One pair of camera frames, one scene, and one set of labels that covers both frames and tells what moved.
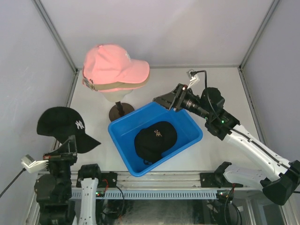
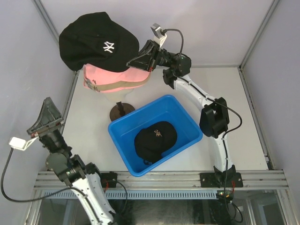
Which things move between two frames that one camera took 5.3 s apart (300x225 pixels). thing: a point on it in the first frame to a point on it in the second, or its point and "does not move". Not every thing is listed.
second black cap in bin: (150, 142) does not move
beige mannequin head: (116, 96) does not move
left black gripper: (67, 151) to (49, 115)
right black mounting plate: (216, 180) does not move
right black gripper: (174, 99) to (148, 59)
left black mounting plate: (109, 178) does not move
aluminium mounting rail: (161, 180) does not move
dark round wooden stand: (119, 109) does not move
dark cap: (62, 123) to (95, 40)
